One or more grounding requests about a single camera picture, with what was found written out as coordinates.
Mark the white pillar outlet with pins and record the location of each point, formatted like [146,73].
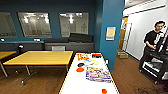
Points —
[107,61]

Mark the wicker basket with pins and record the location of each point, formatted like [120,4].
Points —
[122,54]

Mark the black wheeled cart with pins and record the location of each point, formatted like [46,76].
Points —
[156,65]

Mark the yellow air hockey table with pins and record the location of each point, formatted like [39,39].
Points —
[83,83]

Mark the small orange cup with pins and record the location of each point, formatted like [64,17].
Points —
[104,90]

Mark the black round disc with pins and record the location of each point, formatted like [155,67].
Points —
[81,64]

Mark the orange round disc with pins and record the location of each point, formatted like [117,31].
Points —
[80,69]

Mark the yellow round disc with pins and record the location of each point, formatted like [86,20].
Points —
[94,62]

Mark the yellow pillar sign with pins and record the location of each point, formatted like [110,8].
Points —
[110,33]

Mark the person in dark jacket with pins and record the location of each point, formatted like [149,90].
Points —
[154,35]

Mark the long wooden table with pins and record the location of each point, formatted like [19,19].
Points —
[40,57]
[6,55]

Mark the red and black flat object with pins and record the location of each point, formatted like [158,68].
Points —
[96,55]

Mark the interior glass window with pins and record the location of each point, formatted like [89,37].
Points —
[74,25]
[6,25]
[35,25]

